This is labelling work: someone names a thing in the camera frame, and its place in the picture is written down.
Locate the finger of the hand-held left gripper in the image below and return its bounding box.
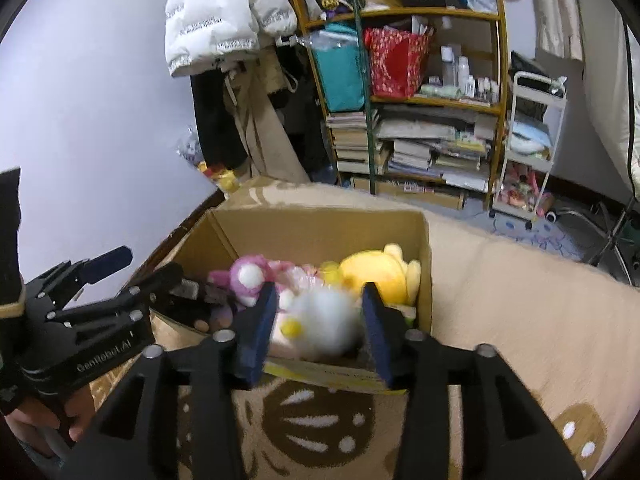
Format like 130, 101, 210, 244
27, 246, 134, 307
49, 262, 185, 327

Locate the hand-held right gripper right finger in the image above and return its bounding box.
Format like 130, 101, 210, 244
361, 282, 586, 480

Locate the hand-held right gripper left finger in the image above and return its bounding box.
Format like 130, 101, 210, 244
60, 282, 279, 480

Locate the pink strawberry bear plush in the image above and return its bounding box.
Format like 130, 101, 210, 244
209, 255, 278, 309

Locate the white plush with yellow beak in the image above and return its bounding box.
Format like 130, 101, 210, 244
271, 285, 364, 359

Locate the yellow plush toy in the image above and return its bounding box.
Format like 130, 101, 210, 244
320, 244, 422, 307

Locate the cardboard box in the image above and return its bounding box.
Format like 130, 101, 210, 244
350, 175, 466, 211
150, 206, 433, 395

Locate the person's left hand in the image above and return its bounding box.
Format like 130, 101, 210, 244
7, 385, 97, 444

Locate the beige patterned blanket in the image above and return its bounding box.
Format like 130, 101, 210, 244
85, 180, 640, 480

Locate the clear bag of plush toys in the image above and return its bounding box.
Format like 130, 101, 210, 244
175, 127, 241, 193

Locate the flat cardboard box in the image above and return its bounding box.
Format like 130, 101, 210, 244
350, 175, 466, 211

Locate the black hanging garment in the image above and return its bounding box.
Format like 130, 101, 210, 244
190, 60, 249, 168

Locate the pile of magazines and books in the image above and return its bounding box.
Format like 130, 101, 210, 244
377, 107, 496, 193

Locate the beige hanging coat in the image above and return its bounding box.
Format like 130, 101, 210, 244
222, 57, 311, 186

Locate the stack of old books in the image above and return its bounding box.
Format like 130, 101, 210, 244
327, 111, 391, 176

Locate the green pole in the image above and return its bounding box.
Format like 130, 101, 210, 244
347, 0, 377, 195

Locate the dark hanging coat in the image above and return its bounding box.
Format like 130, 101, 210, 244
270, 45, 332, 183

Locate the white trolley cart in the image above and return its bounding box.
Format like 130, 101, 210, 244
492, 71, 568, 222

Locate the black light stand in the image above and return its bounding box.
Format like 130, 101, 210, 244
587, 195, 637, 267

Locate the teal bag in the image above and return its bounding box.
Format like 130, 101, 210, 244
311, 24, 366, 113

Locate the white puffer jacket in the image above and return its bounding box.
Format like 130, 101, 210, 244
165, 0, 299, 78

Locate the red gift bag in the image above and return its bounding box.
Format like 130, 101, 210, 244
364, 27, 433, 99

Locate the row of toiletry bottles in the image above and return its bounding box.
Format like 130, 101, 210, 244
440, 45, 501, 106

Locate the wooden shelf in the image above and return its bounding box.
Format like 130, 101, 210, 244
287, 0, 508, 211

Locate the white folded mattress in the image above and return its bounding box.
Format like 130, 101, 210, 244
582, 0, 640, 183

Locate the white hanging curtain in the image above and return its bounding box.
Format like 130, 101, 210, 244
500, 0, 586, 61

